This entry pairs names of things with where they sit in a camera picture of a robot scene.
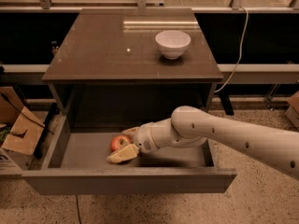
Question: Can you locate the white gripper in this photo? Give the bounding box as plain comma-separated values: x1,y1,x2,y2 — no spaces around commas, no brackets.
107,122,155,163

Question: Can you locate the red apple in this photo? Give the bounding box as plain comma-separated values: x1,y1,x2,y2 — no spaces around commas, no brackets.
110,134,131,152

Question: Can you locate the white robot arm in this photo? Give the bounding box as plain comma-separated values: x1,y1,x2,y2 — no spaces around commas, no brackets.
107,106,299,179

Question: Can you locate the open grey top drawer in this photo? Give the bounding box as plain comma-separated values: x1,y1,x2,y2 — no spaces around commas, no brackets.
22,117,237,195

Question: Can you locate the grey cabinet with counter top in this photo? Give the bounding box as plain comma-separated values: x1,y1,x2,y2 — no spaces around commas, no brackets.
42,8,222,131

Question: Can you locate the white ceramic bowl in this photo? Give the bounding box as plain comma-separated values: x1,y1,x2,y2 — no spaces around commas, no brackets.
155,30,191,60

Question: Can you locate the brown cardboard box left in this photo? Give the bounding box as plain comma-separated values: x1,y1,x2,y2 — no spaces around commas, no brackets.
0,87,45,177

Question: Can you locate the cardboard box right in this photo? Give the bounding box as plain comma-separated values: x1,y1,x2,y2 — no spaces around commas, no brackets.
285,91,299,130

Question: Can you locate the black floor cable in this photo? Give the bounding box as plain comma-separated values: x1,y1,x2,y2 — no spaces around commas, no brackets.
75,194,82,224

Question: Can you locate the white cable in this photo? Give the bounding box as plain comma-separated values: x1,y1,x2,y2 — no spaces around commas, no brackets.
214,7,249,94

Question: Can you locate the black cable on box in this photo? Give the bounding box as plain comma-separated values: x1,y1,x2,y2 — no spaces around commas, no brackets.
0,91,54,135

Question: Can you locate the metal window rail frame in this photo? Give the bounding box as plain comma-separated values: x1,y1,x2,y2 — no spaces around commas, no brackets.
0,0,299,15

